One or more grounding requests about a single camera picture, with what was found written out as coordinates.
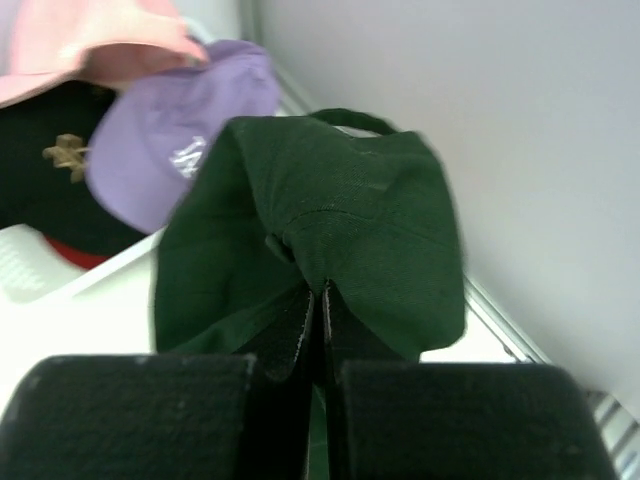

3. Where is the black gold-logo cap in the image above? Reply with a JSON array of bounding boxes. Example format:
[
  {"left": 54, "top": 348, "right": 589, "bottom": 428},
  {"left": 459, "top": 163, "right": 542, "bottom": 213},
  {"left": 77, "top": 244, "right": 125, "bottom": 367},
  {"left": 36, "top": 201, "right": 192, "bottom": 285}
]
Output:
[{"left": 1, "top": 81, "right": 144, "bottom": 269}]

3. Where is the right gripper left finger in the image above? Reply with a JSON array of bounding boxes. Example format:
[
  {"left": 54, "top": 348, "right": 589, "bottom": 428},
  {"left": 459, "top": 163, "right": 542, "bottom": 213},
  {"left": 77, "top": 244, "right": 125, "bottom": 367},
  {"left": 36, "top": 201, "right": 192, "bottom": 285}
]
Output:
[{"left": 1, "top": 287, "right": 314, "bottom": 479}]

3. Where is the pink baseball cap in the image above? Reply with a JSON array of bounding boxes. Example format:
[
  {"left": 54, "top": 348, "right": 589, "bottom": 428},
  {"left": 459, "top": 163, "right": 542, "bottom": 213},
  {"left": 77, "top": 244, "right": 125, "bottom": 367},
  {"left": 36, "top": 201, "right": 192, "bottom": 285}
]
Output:
[{"left": 1, "top": 1, "right": 208, "bottom": 107}]

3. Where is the white plastic basket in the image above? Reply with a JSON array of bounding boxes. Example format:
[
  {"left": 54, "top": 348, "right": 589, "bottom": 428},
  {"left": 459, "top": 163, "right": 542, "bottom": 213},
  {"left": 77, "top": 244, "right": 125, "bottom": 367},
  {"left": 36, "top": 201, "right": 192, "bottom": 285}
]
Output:
[{"left": 1, "top": 225, "right": 164, "bottom": 307}]

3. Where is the purple LA baseball cap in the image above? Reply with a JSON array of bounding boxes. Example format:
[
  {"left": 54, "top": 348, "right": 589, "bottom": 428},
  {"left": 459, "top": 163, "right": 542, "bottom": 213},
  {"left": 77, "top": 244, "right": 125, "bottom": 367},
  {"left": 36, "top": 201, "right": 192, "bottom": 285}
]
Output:
[{"left": 85, "top": 40, "right": 280, "bottom": 234}]

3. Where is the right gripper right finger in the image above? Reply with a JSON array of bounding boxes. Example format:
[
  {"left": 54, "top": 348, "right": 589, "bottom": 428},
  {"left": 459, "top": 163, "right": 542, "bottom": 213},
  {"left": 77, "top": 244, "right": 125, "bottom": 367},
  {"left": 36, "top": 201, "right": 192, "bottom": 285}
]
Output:
[{"left": 321, "top": 285, "right": 616, "bottom": 480}]

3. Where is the dark green NY cap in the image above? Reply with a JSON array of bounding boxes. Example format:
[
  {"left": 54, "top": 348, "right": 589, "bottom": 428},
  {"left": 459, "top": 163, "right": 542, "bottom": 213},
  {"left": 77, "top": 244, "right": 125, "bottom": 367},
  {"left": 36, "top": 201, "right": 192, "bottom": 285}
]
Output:
[{"left": 153, "top": 109, "right": 465, "bottom": 359}]

